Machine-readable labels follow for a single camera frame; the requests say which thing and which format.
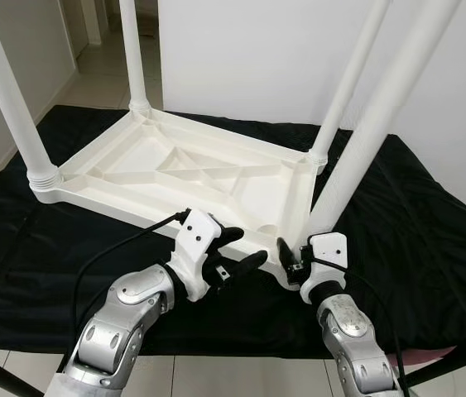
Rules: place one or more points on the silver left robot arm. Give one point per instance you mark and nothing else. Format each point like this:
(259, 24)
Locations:
(117, 331)

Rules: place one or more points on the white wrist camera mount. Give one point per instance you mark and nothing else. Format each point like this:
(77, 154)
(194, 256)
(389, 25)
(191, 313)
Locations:
(195, 231)
(329, 248)

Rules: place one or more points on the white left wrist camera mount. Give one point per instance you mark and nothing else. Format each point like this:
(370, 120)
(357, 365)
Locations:
(195, 231)

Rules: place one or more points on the white door frame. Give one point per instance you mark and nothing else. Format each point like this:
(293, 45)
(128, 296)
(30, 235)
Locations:
(92, 21)

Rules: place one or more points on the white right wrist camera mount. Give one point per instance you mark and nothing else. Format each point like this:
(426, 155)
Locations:
(329, 248)

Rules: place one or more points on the black table cloth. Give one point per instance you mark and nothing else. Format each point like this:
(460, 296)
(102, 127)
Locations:
(431, 231)

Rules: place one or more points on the white plastic table top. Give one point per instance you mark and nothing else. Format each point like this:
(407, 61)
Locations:
(175, 161)

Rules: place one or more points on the black metal table leg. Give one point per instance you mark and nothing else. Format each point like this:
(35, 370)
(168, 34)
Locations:
(5, 376)
(439, 372)

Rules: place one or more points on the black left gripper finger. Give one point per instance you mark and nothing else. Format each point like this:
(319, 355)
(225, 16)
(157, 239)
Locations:
(228, 236)
(247, 265)

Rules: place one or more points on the pink rounded object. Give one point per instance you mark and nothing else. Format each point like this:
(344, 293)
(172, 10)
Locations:
(427, 356)

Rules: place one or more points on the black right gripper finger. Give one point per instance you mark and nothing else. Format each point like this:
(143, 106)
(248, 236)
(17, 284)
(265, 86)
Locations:
(285, 251)

